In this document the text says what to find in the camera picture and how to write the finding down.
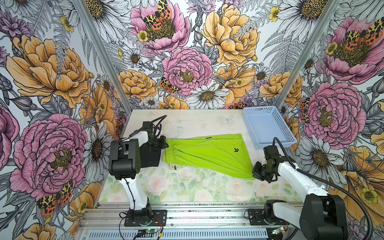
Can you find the lime green towel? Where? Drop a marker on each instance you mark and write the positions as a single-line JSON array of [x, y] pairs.
[[227, 154]]

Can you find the white vented cable duct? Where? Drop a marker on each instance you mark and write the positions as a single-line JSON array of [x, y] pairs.
[[182, 234]]

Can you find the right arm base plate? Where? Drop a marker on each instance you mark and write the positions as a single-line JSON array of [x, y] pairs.
[[256, 218]]

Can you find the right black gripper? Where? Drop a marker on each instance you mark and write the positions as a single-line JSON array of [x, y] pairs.
[[255, 171]]

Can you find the aluminium rail frame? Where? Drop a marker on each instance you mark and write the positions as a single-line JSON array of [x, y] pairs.
[[106, 216]]

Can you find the left aluminium corner post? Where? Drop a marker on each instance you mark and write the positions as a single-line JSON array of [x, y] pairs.
[[96, 39]]

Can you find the light blue plastic basket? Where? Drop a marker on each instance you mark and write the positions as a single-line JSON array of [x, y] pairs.
[[264, 124]]

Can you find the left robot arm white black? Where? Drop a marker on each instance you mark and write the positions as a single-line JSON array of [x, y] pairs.
[[129, 179]]

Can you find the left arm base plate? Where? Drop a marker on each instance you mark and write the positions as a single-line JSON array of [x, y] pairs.
[[143, 218]]

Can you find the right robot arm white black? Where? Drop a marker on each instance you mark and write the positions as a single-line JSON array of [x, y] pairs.
[[322, 217]]

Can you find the aluminium corner post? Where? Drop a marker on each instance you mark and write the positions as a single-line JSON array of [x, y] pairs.
[[323, 22], [96, 39]]

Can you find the right aluminium corner post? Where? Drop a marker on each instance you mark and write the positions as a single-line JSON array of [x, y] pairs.
[[323, 22]]

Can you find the black garment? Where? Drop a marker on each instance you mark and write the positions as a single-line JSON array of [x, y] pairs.
[[130, 156]]

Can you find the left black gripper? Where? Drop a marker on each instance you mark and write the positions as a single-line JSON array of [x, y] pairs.
[[162, 145]]

